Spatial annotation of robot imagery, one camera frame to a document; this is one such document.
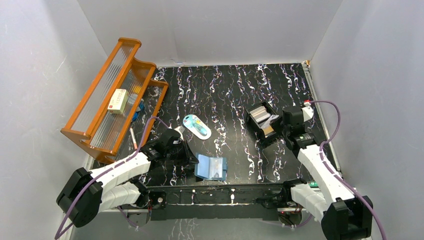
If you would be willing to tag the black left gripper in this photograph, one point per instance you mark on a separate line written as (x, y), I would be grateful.
(185, 153)

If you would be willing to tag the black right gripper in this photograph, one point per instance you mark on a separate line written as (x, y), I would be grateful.
(275, 123)

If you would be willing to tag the blue leather card holder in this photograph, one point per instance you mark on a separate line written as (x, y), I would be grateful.
(211, 168)

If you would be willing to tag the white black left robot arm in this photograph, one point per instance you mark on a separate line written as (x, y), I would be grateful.
(89, 192)

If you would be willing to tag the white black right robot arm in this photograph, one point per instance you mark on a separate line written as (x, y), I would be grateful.
(342, 215)

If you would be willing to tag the black card storage box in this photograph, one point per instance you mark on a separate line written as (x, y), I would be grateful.
(265, 137)

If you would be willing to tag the stack of credit cards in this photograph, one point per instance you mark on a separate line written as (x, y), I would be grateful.
(262, 116)

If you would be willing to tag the blue oval blister package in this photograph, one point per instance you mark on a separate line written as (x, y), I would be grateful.
(195, 125)

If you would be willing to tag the pink pen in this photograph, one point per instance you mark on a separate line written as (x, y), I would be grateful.
(133, 139)

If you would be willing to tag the green marker pen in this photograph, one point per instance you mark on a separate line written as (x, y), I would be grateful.
(313, 184)

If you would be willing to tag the blue item on shelf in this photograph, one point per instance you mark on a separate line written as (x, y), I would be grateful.
(140, 108)

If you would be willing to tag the orange wooden shelf rack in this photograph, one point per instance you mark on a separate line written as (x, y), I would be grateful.
(95, 129)

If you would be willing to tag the white medicine box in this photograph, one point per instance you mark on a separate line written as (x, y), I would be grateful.
(118, 101)

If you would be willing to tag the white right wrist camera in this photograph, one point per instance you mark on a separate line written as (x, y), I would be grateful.
(307, 111)

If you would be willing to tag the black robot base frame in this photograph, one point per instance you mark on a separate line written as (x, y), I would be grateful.
(264, 201)

